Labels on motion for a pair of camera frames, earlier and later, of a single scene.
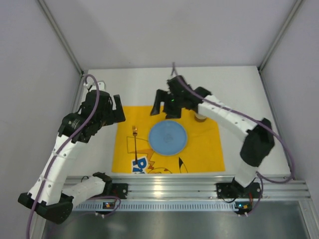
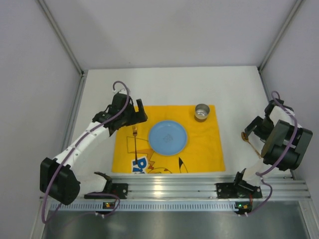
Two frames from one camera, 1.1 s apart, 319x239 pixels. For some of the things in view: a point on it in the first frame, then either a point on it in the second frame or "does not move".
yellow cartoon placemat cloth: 134,154 does not move
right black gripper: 168,100 → 257,126
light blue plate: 168,138 does not move
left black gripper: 109,109 → 136,117
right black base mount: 236,190 does not move
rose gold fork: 135,133 does not move
